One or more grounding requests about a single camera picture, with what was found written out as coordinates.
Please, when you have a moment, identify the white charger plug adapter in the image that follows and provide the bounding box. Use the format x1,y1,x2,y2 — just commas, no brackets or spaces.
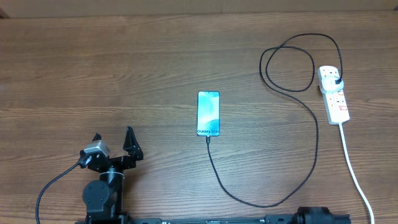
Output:
320,77,345,94

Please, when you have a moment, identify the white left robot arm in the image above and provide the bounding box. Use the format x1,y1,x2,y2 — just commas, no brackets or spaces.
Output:
77,126,144,224

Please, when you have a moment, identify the white power strip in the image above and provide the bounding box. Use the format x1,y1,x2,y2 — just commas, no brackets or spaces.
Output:
318,65,350,124

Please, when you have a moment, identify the black USB charging cable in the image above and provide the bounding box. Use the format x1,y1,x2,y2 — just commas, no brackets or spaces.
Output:
205,32,345,208

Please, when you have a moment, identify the Samsung Galaxy smartphone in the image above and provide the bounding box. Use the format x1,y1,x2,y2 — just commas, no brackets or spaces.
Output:
197,91,220,136

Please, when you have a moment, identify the white power strip cord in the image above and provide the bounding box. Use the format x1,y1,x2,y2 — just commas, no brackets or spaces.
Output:
338,123,376,224

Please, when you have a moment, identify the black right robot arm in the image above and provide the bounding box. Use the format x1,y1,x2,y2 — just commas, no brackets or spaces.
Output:
292,207,335,224

